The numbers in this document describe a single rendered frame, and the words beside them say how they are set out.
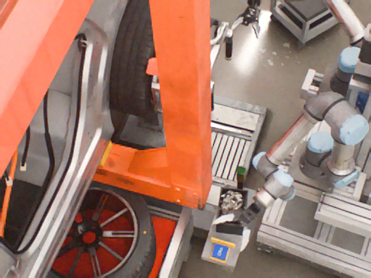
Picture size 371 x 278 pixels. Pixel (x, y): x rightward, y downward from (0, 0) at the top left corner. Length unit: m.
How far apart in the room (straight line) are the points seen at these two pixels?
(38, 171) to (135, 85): 0.62
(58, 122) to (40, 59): 1.98
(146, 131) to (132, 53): 0.89
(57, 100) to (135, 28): 0.50
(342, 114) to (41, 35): 1.64
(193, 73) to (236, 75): 2.08
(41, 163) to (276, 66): 1.89
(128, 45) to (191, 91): 0.78
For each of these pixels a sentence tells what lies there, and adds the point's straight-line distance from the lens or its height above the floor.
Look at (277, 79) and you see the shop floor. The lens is 4.56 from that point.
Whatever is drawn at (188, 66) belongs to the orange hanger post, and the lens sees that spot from 2.47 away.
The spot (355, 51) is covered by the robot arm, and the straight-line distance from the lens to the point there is 3.40.
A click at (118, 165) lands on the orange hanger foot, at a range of 3.45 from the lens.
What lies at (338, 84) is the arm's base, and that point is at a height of 0.88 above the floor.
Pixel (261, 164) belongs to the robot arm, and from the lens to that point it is 2.89.
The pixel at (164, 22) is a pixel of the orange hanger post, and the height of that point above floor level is 1.92.
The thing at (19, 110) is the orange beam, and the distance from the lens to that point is 1.24.
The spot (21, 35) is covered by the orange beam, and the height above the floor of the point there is 2.73.
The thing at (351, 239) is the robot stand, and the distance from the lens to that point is 3.83.
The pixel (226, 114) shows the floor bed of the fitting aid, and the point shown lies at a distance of 4.29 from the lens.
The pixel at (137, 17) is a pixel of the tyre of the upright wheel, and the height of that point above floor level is 1.18.
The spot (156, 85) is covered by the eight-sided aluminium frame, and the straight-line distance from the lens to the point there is 3.33.
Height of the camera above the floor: 3.67
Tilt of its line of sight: 56 degrees down
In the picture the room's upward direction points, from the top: 6 degrees counter-clockwise
